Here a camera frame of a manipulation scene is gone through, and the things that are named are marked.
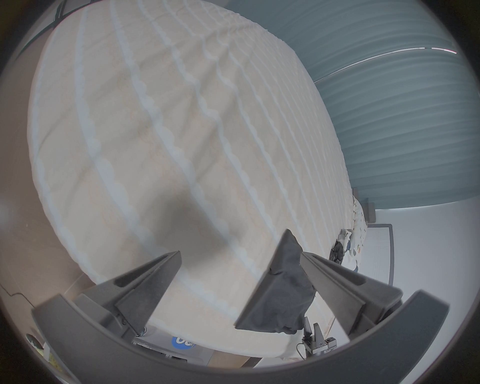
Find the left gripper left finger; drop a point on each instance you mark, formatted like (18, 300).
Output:
(146, 294)

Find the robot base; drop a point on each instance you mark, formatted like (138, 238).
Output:
(183, 342)

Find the grey bedside table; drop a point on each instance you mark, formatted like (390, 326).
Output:
(369, 210)

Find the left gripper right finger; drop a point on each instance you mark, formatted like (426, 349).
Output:
(345, 294)

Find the white printed pillow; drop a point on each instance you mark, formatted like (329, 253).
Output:
(360, 225)

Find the bed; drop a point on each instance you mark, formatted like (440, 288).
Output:
(150, 131)

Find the black T-shirt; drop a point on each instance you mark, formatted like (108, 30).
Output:
(277, 300)

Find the blue-green curtain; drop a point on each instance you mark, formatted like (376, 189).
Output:
(393, 131)
(337, 33)

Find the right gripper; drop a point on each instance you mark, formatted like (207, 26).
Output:
(315, 343)

